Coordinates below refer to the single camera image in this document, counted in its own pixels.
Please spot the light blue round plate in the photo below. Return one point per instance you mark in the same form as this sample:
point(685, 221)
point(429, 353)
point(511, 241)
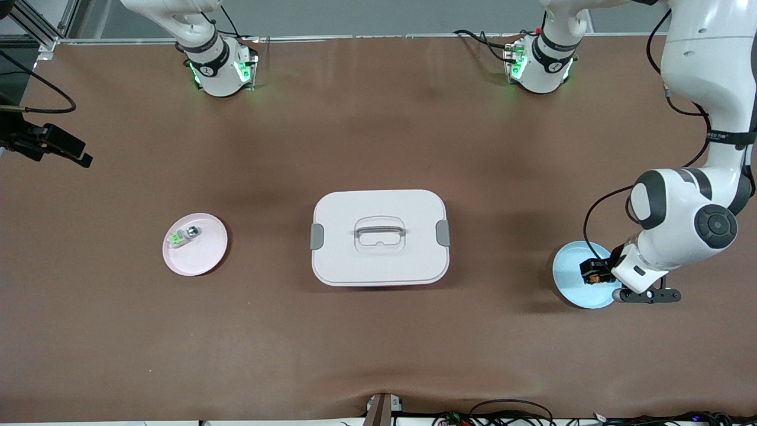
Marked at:
point(571, 284)

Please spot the aluminium frame post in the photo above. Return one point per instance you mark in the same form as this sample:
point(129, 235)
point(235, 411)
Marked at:
point(47, 41)

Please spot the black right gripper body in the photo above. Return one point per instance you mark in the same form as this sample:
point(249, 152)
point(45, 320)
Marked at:
point(18, 137)

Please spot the pink round plate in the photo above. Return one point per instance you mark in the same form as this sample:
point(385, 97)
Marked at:
point(207, 254)

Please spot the orange and black switch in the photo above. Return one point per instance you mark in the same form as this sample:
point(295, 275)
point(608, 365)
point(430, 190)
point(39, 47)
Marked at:
point(596, 277)

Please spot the white table edge rail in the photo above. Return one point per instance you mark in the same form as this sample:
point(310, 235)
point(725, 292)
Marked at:
point(355, 37)

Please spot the brown table cover sheet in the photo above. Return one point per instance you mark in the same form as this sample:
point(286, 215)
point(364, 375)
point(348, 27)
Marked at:
point(378, 343)

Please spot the white lidded storage box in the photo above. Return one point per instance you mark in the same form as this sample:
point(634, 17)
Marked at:
point(378, 266)

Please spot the green and white switch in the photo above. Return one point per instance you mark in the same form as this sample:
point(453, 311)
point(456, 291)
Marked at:
point(177, 238)

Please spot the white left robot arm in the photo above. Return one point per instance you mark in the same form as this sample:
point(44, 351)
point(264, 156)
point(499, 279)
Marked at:
point(680, 225)

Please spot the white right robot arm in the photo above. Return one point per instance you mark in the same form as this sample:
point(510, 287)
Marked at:
point(219, 77)

